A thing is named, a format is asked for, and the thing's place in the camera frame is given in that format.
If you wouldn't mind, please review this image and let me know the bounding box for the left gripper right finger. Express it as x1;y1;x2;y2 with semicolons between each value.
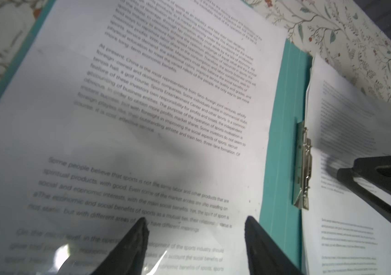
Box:
245;216;302;275

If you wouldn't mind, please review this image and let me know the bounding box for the floral table mat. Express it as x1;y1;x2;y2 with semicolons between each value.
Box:
0;0;391;275

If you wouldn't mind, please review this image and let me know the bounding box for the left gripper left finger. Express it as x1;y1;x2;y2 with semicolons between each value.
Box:
91;217;149;275

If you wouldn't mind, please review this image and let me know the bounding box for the metal folder clip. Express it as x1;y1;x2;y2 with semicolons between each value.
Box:
292;121;312;210

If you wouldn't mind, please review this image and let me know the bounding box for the teal paper folder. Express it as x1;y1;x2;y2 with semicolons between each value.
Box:
0;0;315;275

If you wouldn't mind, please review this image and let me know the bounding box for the printed paper sheet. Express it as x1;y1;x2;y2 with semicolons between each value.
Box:
0;0;289;275
302;56;391;275

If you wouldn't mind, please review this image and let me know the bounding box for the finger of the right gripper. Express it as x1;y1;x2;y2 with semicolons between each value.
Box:
336;156;391;223

